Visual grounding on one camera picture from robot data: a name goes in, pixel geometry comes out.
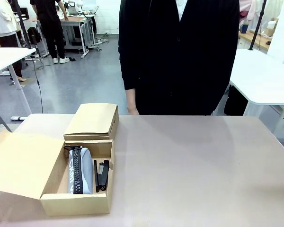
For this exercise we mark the person right hand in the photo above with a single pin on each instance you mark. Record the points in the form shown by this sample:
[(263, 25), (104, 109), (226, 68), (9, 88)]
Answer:
[(133, 111)]

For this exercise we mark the small brown cardboard box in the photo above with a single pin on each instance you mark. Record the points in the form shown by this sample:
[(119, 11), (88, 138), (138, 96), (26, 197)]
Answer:
[(92, 118)]

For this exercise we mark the black stapler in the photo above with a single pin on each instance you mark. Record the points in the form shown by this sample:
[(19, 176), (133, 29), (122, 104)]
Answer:
[(101, 175)]

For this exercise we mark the navy gray zip pencil case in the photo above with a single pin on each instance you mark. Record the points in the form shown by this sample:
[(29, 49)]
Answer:
[(85, 170)]

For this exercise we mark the cardboard box with lid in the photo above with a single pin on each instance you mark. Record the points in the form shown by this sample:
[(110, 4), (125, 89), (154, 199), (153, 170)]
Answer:
[(21, 165)]

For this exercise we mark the person right forearm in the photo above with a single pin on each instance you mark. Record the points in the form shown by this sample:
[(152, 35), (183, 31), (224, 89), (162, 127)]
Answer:
[(132, 98)]

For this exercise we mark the person torso black cardigan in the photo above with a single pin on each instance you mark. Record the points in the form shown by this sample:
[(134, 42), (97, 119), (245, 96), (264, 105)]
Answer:
[(177, 59)]

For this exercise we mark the background wood top desk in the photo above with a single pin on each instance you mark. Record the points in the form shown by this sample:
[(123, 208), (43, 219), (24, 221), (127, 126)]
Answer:
[(78, 26)]

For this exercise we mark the black bag under table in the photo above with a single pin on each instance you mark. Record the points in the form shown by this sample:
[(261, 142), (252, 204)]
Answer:
[(235, 100)]

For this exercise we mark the white power strip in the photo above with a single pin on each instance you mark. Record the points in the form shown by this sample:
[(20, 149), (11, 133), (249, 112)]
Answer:
[(17, 118)]

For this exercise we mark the background person black clothes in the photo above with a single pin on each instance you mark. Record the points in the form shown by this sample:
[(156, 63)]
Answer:
[(49, 26)]

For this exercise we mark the black backpack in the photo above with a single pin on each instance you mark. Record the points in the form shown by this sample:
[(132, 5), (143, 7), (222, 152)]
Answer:
[(33, 35)]

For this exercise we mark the blue bottle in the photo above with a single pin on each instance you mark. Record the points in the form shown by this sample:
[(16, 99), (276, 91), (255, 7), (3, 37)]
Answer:
[(244, 28)]

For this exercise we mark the black tripod pole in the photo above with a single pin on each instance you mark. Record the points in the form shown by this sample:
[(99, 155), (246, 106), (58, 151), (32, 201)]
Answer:
[(258, 26), (23, 26)]

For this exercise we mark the wooden counter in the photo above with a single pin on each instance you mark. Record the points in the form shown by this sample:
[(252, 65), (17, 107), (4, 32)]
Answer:
[(255, 39)]

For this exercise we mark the pink garment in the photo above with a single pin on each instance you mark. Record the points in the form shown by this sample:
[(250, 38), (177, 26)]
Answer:
[(245, 9)]

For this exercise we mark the background person white jacket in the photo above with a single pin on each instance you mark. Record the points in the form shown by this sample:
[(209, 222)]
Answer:
[(3, 21)]

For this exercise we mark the white container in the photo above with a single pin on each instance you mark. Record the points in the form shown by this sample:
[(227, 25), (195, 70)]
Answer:
[(272, 25)]

